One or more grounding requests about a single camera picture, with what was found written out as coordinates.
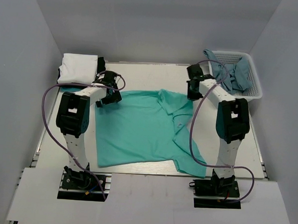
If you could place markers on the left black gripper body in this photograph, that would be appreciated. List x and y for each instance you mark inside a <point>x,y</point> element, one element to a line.
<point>115,97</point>

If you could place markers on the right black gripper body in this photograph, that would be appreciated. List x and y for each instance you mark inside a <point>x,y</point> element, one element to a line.
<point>193,94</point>

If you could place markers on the teal green t shirt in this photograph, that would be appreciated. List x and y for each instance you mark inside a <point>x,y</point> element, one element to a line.
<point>147,126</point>

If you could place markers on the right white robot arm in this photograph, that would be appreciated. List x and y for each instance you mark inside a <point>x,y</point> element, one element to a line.
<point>232,120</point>

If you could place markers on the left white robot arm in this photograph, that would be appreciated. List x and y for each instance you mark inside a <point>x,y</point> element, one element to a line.
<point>74,114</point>

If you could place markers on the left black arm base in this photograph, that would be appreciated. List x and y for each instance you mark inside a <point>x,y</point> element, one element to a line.
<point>72,188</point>

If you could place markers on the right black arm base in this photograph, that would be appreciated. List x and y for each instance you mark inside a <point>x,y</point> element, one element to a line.
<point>206,197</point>

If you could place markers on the folded black t shirt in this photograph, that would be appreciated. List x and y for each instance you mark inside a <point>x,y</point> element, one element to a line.
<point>100,66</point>

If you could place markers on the grey blue crumpled t shirt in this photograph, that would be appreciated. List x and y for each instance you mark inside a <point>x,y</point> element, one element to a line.
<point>234,76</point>

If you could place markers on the folded teal t shirt bottom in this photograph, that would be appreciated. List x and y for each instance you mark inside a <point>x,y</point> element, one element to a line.
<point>70,89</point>

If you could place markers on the white plastic basket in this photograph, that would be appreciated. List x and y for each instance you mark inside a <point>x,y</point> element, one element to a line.
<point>231,57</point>

